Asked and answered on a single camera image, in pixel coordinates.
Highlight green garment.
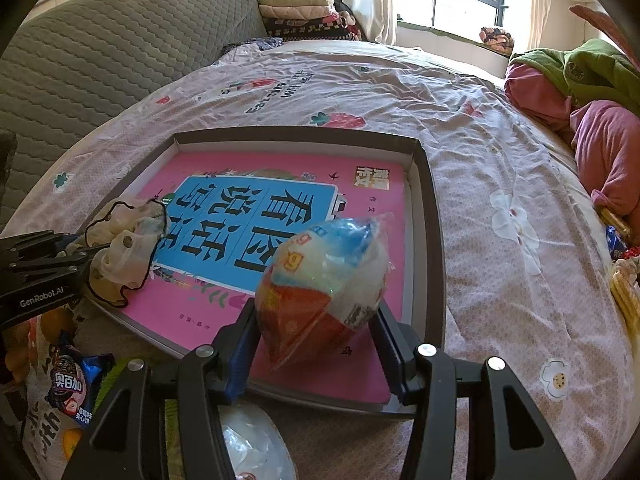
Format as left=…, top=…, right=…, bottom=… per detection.
left=510, top=39, right=640, bottom=117

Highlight pile of pink green blankets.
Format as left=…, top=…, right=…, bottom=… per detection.
left=504, top=62, right=640, bottom=235

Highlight blue cookie packet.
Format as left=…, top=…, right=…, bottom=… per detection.
left=47, top=342, right=116, bottom=428

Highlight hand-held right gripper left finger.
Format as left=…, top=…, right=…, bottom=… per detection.
left=60, top=296, right=258, bottom=480

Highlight cream sheer scrunchie black trim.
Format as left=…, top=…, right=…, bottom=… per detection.
left=65, top=197, right=171, bottom=308

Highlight salmon pink blanket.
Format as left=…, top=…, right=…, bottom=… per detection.
left=570, top=5, right=640, bottom=72

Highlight plastic-wrapped red white toy egg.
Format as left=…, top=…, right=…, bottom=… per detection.
left=220, top=404, right=297, bottom=480
left=255, top=214, right=391, bottom=373

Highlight shallow pink cardboard box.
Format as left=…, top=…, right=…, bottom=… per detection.
left=82, top=129, right=447, bottom=417

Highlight grey quilted headboard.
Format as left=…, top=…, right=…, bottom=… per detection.
left=0, top=0, right=266, bottom=231

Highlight pink printed bed sheet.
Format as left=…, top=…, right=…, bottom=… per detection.
left=0, top=40, right=636, bottom=480

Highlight snack wrappers near blankets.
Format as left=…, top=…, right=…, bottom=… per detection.
left=599, top=205, right=640, bottom=322

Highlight green fuzzy scrunchie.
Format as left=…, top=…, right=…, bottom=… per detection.
left=92, top=359, right=132, bottom=401

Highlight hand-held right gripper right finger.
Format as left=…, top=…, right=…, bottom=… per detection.
left=367, top=302, right=578, bottom=480

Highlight dark patterned folded blanket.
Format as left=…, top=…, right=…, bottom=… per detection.
left=264, top=14, right=362, bottom=42

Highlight cream folded blanket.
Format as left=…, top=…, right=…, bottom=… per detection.
left=259, top=0, right=333, bottom=9

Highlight pink book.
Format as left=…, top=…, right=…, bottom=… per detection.
left=120, top=152, right=416, bottom=406

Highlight patterned cloth on windowsill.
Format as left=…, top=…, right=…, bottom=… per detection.
left=479, top=26, right=515, bottom=54

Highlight dark blue patterned cloth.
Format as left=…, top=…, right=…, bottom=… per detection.
left=222, top=35, right=286, bottom=57

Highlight small blue snack packet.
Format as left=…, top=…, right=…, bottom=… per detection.
left=605, top=225, right=629, bottom=257

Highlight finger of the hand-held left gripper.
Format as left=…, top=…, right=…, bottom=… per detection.
left=0, top=245, right=111, bottom=286
left=0, top=231, right=81, bottom=261

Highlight orange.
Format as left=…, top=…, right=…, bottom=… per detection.
left=61, top=427, right=85, bottom=463
left=27, top=307, right=78, bottom=346

